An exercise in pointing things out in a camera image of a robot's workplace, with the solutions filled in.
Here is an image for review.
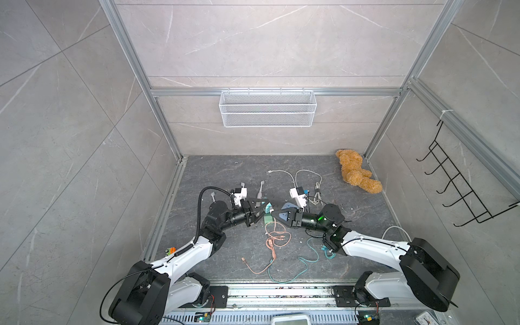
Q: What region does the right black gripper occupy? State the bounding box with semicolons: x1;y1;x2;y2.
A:
274;209;332;236

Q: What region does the teal charger plug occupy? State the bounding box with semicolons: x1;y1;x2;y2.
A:
265;203;273;214

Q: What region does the pink charging cable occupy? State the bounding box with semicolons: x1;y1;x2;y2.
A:
241;210;293;276

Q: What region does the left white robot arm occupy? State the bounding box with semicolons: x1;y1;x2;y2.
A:
100;187;269;324

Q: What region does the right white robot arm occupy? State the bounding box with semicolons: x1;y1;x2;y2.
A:
271;204;460;312

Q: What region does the right white electric toothbrush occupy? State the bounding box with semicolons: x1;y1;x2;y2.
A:
257;180;265;199

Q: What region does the blue power strip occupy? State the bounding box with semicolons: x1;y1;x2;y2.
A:
282;202;295;209

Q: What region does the green charger plug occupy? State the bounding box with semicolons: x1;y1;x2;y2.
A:
264;214;274;225

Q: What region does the brown teddy bear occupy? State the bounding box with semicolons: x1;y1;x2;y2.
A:
336;150;383;194

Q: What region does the orange green small toy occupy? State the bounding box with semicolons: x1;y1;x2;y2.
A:
165;247;176;256

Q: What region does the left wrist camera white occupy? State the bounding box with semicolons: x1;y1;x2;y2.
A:
233;187;248;207

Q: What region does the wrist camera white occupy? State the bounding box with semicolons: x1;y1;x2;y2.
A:
289;186;307;209
233;187;248;207

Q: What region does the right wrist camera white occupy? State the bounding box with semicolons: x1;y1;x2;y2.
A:
289;186;307;209

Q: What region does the green charging cable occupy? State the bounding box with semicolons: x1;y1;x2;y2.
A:
267;237;338;284

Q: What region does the white power strip cord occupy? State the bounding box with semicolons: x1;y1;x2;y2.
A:
381;225;412;242

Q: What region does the white wire mesh basket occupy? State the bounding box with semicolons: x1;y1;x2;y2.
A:
219;90;318;128

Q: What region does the black wire hook rack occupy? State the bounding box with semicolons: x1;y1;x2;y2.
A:
416;121;519;228

